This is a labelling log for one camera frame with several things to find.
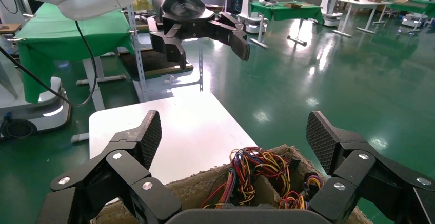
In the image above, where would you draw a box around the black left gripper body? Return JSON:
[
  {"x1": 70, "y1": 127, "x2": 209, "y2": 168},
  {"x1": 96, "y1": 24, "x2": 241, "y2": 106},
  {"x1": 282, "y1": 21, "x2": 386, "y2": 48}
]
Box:
[{"x1": 151, "y1": 0, "x2": 216, "y2": 42}]

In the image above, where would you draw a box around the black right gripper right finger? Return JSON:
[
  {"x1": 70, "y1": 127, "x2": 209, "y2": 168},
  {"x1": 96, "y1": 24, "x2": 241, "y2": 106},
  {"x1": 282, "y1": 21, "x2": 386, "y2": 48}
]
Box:
[{"x1": 306, "y1": 111, "x2": 435, "y2": 224}]

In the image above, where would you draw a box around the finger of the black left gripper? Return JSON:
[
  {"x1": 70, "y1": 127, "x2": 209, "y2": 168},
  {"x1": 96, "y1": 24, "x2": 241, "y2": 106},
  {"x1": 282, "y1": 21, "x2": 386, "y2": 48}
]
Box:
[
  {"x1": 207, "y1": 12, "x2": 250, "y2": 62},
  {"x1": 147, "y1": 15, "x2": 188, "y2": 71}
]

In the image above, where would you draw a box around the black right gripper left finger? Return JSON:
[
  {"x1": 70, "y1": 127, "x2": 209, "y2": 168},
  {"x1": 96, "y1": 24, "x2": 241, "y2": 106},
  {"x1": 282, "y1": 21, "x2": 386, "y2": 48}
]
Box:
[{"x1": 35, "y1": 110, "x2": 183, "y2": 224}]

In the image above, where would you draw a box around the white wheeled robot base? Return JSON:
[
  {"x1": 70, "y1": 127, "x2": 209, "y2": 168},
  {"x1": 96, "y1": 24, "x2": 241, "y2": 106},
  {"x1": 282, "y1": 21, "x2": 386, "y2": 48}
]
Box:
[{"x1": 0, "y1": 76, "x2": 72, "y2": 140}]

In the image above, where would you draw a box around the dark wooden shelf board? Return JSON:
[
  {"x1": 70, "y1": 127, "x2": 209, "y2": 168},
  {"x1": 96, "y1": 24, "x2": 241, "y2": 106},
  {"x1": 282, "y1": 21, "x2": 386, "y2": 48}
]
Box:
[{"x1": 118, "y1": 47, "x2": 194, "y2": 79}]

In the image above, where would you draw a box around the slotted metal shelf rack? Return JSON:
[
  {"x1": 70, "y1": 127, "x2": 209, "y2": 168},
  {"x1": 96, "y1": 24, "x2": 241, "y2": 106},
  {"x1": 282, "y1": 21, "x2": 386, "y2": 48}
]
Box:
[{"x1": 126, "y1": 3, "x2": 205, "y2": 103}]

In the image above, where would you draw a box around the white robot column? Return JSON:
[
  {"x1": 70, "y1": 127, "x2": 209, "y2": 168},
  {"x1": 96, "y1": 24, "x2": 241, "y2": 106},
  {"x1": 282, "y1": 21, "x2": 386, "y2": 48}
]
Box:
[
  {"x1": 320, "y1": 0, "x2": 348, "y2": 28},
  {"x1": 237, "y1": 0, "x2": 270, "y2": 35}
]

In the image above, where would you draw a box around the green cloth table with items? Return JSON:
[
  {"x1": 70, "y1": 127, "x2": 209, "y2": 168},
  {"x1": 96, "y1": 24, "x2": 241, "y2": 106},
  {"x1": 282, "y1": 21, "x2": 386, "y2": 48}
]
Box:
[{"x1": 249, "y1": 0, "x2": 324, "y2": 51}]

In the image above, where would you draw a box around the brown cardboard divider box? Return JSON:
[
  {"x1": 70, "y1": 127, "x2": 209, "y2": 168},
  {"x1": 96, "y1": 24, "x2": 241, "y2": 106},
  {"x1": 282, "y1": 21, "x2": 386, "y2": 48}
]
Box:
[{"x1": 91, "y1": 144, "x2": 373, "y2": 224}]

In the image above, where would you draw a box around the large green cloth table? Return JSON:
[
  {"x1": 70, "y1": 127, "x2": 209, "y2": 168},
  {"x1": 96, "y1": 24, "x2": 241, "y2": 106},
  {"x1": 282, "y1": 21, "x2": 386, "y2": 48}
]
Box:
[{"x1": 15, "y1": 2, "x2": 135, "y2": 112}]

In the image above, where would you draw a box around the white bare table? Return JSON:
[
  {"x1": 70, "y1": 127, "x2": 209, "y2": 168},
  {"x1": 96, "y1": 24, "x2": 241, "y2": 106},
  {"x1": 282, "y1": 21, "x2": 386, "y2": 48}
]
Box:
[{"x1": 333, "y1": 0, "x2": 392, "y2": 39}]

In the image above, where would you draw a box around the small brown wooden table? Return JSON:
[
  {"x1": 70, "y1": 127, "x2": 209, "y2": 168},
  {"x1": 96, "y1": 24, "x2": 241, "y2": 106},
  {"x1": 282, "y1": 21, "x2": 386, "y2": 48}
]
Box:
[{"x1": 0, "y1": 23, "x2": 23, "y2": 36}]

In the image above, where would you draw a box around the power supply, small wire bundle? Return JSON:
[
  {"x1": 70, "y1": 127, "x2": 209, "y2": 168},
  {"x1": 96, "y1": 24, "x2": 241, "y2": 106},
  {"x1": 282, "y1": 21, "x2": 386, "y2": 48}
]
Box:
[{"x1": 303, "y1": 172, "x2": 324, "y2": 200}]

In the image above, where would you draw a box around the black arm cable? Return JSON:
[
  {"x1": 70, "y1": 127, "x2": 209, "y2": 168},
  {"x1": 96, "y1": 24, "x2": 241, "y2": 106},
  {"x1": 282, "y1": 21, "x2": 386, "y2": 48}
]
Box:
[{"x1": 0, "y1": 20, "x2": 98, "y2": 108}]

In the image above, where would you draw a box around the power supply, large wire bundle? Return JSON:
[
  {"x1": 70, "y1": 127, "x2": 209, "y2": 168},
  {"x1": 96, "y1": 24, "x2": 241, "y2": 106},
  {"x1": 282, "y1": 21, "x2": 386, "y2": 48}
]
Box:
[{"x1": 201, "y1": 147, "x2": 292, "y2": 210}]

